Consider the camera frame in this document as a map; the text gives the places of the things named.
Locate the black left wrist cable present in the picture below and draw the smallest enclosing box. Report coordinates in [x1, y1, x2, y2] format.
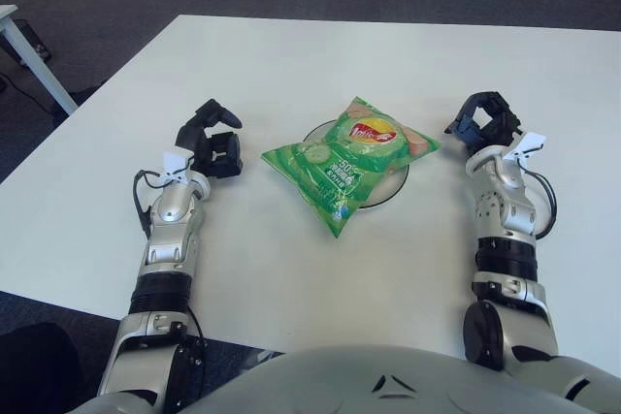
[133, 169, 162, 237]

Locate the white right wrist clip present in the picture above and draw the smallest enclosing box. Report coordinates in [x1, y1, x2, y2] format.
[503, 131, 548, 164]

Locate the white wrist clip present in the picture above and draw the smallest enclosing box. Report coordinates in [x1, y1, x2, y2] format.
[503, 131, 548, 164]
[161, 148, 193, 183]

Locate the dark bulky seat shape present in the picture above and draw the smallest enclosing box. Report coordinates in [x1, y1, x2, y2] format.
[0, 320, 83, 414]

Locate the white plate with black rim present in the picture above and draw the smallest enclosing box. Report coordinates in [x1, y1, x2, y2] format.
[303, 117, 411, 212]

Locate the thin black left elbow cable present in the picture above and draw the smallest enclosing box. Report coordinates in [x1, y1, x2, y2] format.
[185, 307, 206, 343]

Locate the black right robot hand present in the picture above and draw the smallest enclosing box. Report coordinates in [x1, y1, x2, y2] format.
[443, 90, 525, 158]

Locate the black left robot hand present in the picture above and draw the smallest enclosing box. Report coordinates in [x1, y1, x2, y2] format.
[175, 98, 245, 179]

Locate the thin black floor cable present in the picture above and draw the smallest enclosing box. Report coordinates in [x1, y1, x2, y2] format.
[0, 73, 55, 113]

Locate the grey robot torso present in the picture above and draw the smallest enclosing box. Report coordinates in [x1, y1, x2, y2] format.
[82, 344, 621, 414]

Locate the black box on floor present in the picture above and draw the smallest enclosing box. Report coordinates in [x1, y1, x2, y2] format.
[12, 17, 52, 67]

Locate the green potato chip bag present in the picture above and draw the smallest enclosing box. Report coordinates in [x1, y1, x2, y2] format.
[260, 94, 444, 240]

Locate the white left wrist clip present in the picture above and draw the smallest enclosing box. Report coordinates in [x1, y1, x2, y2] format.
[161, 148, 193, 183]

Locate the white desk leg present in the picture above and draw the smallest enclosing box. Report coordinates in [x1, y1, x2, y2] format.
[0, 4, 80, 116]

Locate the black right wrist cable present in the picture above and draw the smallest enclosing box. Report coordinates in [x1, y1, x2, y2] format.
[522, 169, 559, 241]

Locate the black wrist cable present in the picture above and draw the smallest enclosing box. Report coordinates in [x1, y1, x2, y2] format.
[133, 169, 162, 237]
[522, 169, 559, 241]

